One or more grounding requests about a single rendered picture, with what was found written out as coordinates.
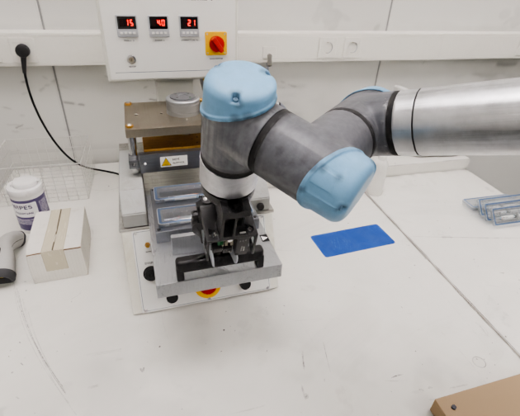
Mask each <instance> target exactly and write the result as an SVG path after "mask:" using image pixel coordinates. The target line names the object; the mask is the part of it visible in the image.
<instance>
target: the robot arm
mask: <svg viewBox="0 0 520 416"><path fill-rule="evenodd" d="M276 102H277V83H276V80H275V78H274V77H273V76H271V74H270V73H269V71H268V70H267V69H265V68H264V67H262V66H261V65H258V64H255V63H252V62H248V61H244V60H230V61H226V62H223V63H220V64H218V65H215V66H214V67H213V68H212V69H211V70H210V71H209V72H208V73H207V75H206V77H205V79H204V85H203V95H202V103H201V105H200V113H201V151H200V181H201V190H202V192H203V194H204V196H202V197H201V199H200V200H199V201H197V202H196V210H193V211H192V212H191V214H192V217H191V227H192V232H193V233H194V234H196V235H198V236H199V237H200V239H201V244H202V245H203V247H204V251H205V256H206V261H209V254H210V260H211V264H212V267H215V261H214V253H218V252H222V250H223V253H230V255H231V257H232V259H233V260H234V263H237V262H238V255H241V254H246V253H247V250H248V245H249V247H250V250H251V253H254V249H255V246H256V242H257V239H258V231H257V228H256V225H255V222H254V219H253V215H252V212H251V211H252V209H251V206H250V204H249V200H250V199H251V198H252V197H253V194H254V191H255V187H256V185H257V183H258V177H260V178H262V179H263V180H265V181H266V182H268V183H270V184H271V185H273V186H274V187H276V188H277V189H279V190H280V191H282V192H284V193H285V194H287V195H288V196H289V197H291V198H292V199H294V200H295V201H297V202H298V203H299V205H300V206H302V207H303V208H305V209H308V210H312V211H313V212H315V213H316V214H318V215H321V216H322V217H324V218H325V219H326V220H329V221H332V222H339V221H341V220H343V219H345V218H346V217H347V216H348V215H349V213H350V212H351V211H352V209H353V208H354V206H355V205H356V204H357V203H358V202H359V200H360V199H361V197H362V195H363V194H364V192H365V190H366V189H367V188H368V186H369V184H370V183H371V180H372V178H373V177H374V175H375V173H376V163H375V162H374V161H373V160H372V159H371V157H373V156H443V155H520V78H505V79H498V80H490V81H483V82H475V83H461V84H453V85H446V86H438V87H424V88H416V89H408V90H400V91H390V90H387V89H385V88H383V87H377V86H371V87H364V88H363V89H360V90H357V91H355V92H352V93H350V94H349V95H347V96H346V97H345V98H344V99H343V100H342V101H341V102H340V103H339V104H337V105H336V106H335V107H333V108H332V109H331V110H329V111H327V112H326V113H324V114H323V115H322V116H320V117H319V118H318V119H316V120H315V121H313V122H311V123H309V122H308V121H306V120H304V119H303V118H301V117H299V116H298V115H296V114H294V113H292V112H290V111H288V110H287V109H286V108H284V107H283V106H280V105H278V104H276ZM252 237H254V241H253V242H252V239H251V238H252Z"/></svg>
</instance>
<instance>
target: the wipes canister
mask: <svg viewBox="0 0 520 416"><path fill-rule="evenodd" d="M43 187H44V186H43V183H42V181H41V180H40V179H39V178H38V177H34V176H29V175H28V176H22V177H18V178H16V179H14V180H13V181H11V182H9V183H8V184H7V185H6V191H7V194H8V195H9V197H10V200H11V203H12V206H13V209H14V211H15V214H16V216H17V220H18V223H19V225H20V227H21V230H22V231H23V232H24V233H26V234H29V233H30V232H31V227H32V224H33V221H34V218H35V213H36V212H41V211H48V210H50V208H49V205H48V202H47V199H46V196H45V191H44V189H43Z"/></svg>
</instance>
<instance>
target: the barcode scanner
mask: <svg viewBox="0 0 520 416"><path fill-rule="evenodd" d="M25 242H26V234H25V233H24V232H23V231H11V232H9V233H6V234H4V235H3V236H2V237H0V284H5V283H11V282H14V281H15V280H16V276H17V274H16V272H15V270H16V258H15V254H14V251H13V250H14V249H16V248H20V247H22V246H23V245H24V244H25Z"/></svg>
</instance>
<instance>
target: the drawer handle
mask: <svg viewBox="0 0 520 416"><path fill-rule="evenodd" d="M263 253H264V250H263V247H262V245H260V244H258V245H256V246H255V249H254V253H251V250H250V247H249V246H248V250H247V253H246V254H241V255H238V262H237V263H234V260H233V259H232V257H231V255H230V253H223V250H222V252H218V253H214V261H215V267H223V266H228V265H233V264H238V263H243V262H252V261H254V262H255V263H256V265H257V267H263V264H264V254H263ZM175 266H176V274H177V281H184V280H185V277H184V272H194V271H199V270H204V269H209V268H214V267H212V264H211V260H210V254H209V261H206V256H205V254H204V253H199V254H194V255H188V256H183V257H178V258H176V260H175Z"/></svg>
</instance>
